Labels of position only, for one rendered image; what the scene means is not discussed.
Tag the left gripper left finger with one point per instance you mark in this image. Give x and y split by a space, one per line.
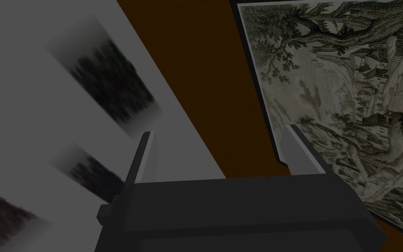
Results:
145 159

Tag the framed landscape picture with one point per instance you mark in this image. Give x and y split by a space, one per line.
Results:
345 91

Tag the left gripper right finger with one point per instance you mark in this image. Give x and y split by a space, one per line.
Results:
301 154

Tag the blurred dark forest picture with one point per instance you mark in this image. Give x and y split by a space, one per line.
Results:
109 78
0 218
93 175

